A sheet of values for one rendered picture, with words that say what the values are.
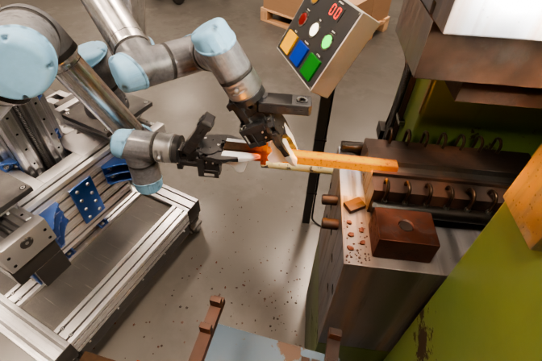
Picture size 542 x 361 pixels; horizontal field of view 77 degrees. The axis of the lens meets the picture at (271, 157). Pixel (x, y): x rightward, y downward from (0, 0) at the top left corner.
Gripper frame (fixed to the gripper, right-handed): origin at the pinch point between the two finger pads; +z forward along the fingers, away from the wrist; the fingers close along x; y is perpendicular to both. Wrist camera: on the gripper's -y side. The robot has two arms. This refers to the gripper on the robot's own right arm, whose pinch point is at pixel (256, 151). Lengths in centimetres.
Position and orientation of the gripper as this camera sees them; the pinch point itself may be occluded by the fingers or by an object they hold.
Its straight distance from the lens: 82.2
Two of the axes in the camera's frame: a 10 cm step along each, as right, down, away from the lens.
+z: 9.9, 1.1, -0.6
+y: -0.4, 7.4, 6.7
